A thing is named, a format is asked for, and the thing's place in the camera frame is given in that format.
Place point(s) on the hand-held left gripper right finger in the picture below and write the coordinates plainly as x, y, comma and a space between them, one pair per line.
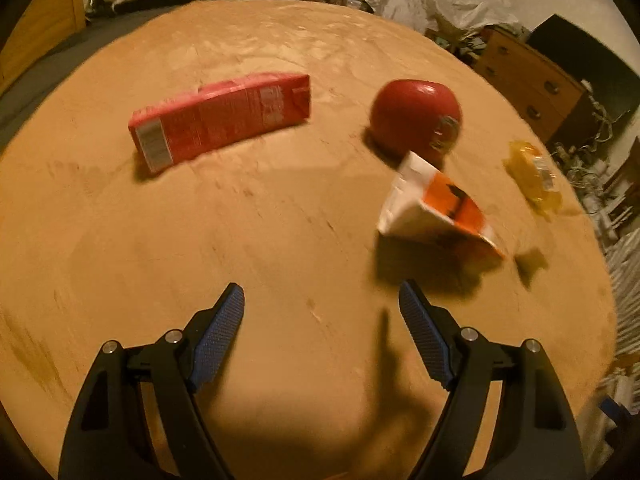
425, 330

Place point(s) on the black television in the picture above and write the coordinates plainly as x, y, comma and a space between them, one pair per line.
585, 60

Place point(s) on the yellow plastic packet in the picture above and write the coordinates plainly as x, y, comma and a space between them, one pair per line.
530, 170

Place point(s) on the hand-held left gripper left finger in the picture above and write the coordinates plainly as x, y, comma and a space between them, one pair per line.
220, 330

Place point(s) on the striped hanging shirt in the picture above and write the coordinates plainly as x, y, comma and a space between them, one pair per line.
627, 270

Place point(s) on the orange and white box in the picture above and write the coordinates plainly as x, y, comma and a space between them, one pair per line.
435, 205

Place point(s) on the red carton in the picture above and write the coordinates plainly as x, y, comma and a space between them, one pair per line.
220, 120

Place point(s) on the dark grey bed sheet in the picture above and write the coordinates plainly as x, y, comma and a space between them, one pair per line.
40, 70

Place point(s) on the wooden dresser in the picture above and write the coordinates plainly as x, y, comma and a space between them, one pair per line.
525, 75

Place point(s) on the round red ball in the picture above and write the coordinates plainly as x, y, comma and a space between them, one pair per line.
410, 110

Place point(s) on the wooden headboard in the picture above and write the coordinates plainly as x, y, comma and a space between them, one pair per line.
45, 25

